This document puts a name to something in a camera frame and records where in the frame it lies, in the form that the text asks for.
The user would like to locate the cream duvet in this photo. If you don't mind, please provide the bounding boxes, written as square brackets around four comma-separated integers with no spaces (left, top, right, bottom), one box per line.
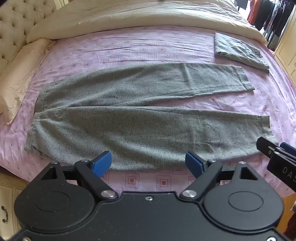
[25,0,269,45]

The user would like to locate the folded plain grey pants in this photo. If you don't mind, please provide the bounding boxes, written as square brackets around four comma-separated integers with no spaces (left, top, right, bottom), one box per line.
[214,32,270,74]

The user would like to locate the cream tufted headboard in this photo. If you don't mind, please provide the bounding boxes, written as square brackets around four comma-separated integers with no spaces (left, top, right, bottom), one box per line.
[0,0,63,77]

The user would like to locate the pink patterned bed sheet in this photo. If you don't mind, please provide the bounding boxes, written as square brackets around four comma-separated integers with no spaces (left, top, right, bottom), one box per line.
[0,25,296,193]

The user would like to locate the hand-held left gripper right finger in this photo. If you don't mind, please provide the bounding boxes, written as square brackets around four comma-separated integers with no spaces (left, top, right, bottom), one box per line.
[180,151,261,200]

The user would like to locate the grey speckled pants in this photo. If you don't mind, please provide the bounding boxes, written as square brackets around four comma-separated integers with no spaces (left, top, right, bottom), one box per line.
[24,62,279,171]

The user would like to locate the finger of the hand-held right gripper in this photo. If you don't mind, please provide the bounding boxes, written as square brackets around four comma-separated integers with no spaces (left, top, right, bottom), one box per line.
[280,141,296,155]
[256,136,282,159]

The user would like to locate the cream pillow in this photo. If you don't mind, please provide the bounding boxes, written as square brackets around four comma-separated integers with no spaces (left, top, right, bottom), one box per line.
[0,38,56,125]

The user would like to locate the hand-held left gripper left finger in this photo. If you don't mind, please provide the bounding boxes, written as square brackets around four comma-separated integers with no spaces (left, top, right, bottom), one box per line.
[41,151,118,200]

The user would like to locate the white wardrobe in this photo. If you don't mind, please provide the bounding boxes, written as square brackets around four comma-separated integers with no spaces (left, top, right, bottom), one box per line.
[274,23,296,75]

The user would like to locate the white bedside cabinet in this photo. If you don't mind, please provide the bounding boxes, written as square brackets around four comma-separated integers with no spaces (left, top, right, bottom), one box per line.
[0,172,31,241]

